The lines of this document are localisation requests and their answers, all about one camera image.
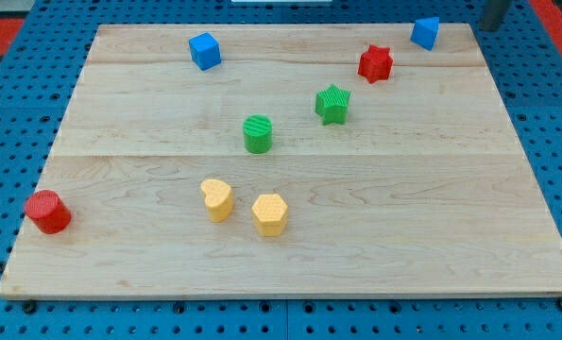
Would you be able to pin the red star block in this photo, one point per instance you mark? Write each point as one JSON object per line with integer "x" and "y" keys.
{"x": 375, "y": 64}

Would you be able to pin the blue triangle block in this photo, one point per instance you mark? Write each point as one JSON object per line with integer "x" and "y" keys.
{"x": 425, "y": 31}

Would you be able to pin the red cylinder block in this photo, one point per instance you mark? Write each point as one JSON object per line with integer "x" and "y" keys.
{"x": 47, "y": 211}

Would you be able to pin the green cylinder block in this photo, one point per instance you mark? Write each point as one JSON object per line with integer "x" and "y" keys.
{"x": 257, "y": 132}

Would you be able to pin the yellow heart block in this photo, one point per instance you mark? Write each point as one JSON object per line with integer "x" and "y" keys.
{"x": 218, "y": 199}

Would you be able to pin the yellow hexagon block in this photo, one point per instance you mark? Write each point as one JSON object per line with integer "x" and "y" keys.
{"x": 270, "y": 215}

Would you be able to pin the wooden board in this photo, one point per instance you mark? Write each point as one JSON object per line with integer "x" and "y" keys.
{"x": 424, "y": 192}

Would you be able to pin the green star block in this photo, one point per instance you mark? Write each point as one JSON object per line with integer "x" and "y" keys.
{"x": 332, "y": 105}

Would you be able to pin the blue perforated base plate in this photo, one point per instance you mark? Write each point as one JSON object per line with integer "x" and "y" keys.
{"x": 39, "y": 72}

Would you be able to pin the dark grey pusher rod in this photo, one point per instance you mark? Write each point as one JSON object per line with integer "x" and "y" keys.
{"x": 493, "y": 14}

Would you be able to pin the blue cube block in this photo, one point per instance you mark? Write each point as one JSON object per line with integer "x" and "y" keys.
{"x": 205, "y": 51}

